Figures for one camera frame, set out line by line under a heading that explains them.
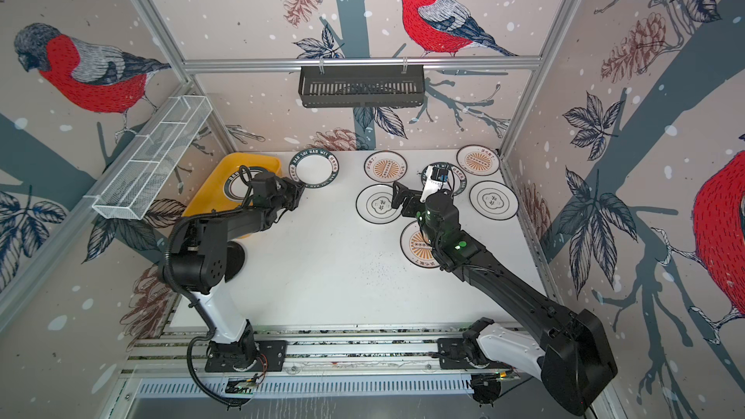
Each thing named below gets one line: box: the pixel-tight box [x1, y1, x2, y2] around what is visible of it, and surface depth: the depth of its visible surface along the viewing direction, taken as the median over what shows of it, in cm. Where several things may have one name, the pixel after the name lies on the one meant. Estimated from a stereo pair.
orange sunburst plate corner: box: [455, 143, 501, 177], surface depth 121 cm
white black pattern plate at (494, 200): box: [468, 180, 520, 221], surface depth 106 cm
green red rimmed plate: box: [223, 166, 266, 203], surface depth 109 cm
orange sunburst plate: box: [363, 150, 409, 183], surface depth 120 cm
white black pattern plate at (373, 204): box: [355, 183, 402, 225], surface depth 106 cm
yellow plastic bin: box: [183, 152, 283, 217], surface depth 109 cm
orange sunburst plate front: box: [399, 220, 440, 269], surface depth 94 cm
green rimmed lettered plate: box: [288, 148, 341, 190], surface depth 106 cm
